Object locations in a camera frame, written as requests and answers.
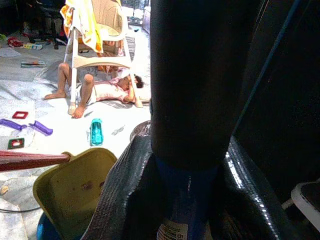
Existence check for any black wrapped right gripper right finger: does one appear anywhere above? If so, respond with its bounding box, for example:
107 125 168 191
209 136 302 240

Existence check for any black wrapped right gripper left finger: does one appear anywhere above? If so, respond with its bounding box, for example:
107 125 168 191
81 120 163 240

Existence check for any teal plastic toy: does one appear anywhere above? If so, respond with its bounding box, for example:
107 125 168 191
89 118 104 147

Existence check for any child in pink striped shirt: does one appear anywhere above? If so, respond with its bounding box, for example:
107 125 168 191
44 62 145 120

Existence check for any purple plastic toy piece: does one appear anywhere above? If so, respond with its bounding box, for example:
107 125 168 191
28 120 54 137
0 118 28 131

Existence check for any white plastic high chair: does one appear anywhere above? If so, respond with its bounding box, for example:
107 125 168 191
63 0 144 116

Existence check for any flat picture book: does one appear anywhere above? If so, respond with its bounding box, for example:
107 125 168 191
20 60 47 68

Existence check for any colourful small toy box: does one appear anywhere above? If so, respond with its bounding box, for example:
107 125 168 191
23 42 43 50

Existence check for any yellow orange towel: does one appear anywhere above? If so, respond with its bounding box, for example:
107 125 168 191
59 0 105 54

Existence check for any white paper sheet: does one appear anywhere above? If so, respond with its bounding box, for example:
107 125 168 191
0 47 21 58

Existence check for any black office chair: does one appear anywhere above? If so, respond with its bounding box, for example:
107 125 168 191
34 0 68 50

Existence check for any yellow dustpan with red handle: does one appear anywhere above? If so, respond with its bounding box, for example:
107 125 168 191
0 147 118 240

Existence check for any thin black floor cable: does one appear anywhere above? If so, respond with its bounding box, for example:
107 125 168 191
0 206 41 214

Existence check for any green red square frame tile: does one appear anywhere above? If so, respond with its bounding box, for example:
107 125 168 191
7 137 26 150

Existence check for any thin blue cord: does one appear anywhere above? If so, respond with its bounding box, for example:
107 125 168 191
233 0 302 133

